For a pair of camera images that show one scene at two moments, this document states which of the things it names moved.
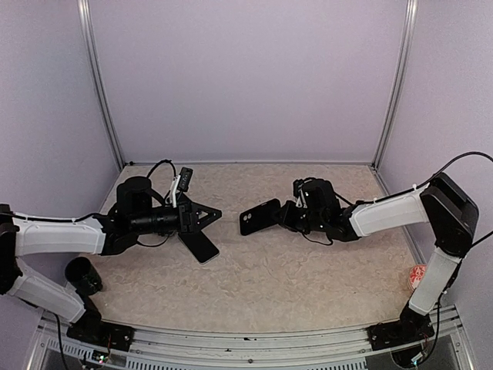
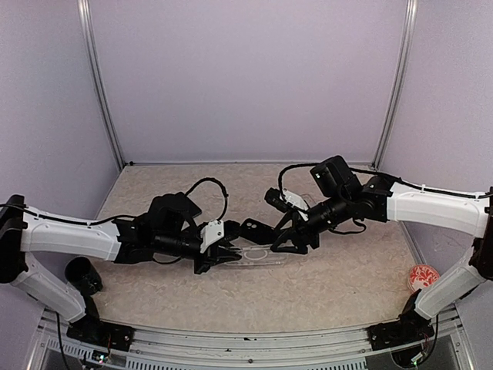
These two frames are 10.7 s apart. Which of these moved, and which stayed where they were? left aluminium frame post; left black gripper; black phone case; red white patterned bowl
Moved: left black gripper; black phone case
Stayed: left aluminium frame post; red white patterned bowl
